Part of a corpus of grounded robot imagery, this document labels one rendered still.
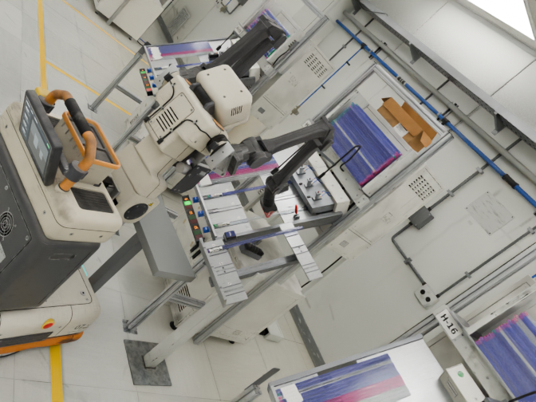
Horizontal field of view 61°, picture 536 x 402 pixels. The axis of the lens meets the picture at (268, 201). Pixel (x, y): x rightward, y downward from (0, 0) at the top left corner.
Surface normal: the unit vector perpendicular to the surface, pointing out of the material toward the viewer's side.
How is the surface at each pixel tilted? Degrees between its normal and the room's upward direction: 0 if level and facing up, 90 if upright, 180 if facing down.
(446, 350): 90
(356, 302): 90
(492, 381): 90
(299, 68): 90
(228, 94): 48
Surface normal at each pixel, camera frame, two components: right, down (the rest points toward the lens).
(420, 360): 0.10, -0.72
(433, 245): -0.60, -0.38
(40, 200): -0.45, -0.13
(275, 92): 0.35, 0.67
